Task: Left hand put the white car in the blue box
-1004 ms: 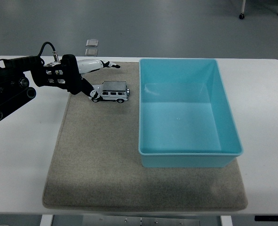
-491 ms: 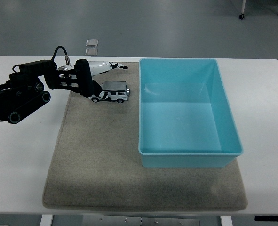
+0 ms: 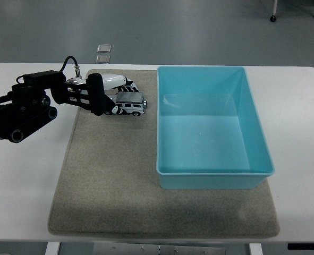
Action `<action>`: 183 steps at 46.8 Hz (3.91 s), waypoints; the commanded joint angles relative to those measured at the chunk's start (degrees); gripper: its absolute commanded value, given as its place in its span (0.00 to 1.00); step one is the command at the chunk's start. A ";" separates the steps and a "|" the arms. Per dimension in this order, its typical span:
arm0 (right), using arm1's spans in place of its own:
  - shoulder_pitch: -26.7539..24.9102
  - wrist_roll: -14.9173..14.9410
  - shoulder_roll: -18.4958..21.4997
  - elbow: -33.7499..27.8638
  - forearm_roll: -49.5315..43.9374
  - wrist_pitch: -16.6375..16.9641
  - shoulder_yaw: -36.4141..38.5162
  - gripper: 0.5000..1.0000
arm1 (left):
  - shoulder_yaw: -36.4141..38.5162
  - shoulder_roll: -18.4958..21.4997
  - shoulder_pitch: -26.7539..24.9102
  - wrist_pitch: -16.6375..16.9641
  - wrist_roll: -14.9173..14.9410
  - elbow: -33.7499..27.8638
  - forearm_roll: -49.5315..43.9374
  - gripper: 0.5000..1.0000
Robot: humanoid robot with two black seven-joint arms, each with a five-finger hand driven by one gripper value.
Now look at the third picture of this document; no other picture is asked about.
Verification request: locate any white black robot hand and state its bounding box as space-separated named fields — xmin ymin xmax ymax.
xmin=88 ymin=73 xmax=140 ymax=117

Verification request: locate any white toy car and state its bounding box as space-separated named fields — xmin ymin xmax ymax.
xmin=107 ymin=91 xmax=148 ymax=117

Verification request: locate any light blue plastic box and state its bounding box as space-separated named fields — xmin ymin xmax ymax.
xmin=156 ymin=65 xmax=276 ymax=190

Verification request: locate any beige grey felt mat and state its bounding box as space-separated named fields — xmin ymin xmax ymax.
xmin=47 ymin=69 xmax=281 ymax=237

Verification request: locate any grey metal plate with screws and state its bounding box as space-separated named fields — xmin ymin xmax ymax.
xmin=92 ymin=243 xmax=226 ymax=255

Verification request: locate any white cart with casters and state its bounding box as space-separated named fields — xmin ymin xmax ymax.
xmin=269 ymin=0 xmax=314 ymax=23

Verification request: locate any white table leg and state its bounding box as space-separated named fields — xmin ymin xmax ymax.
xmin=45 ymin=242 xmax=61 ymax=255
xmin=248 ymin=243 xmax=264 ymax=255

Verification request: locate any black table control panel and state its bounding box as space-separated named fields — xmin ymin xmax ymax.
xmin=287 ymin=243 xmax=314 ymax=251

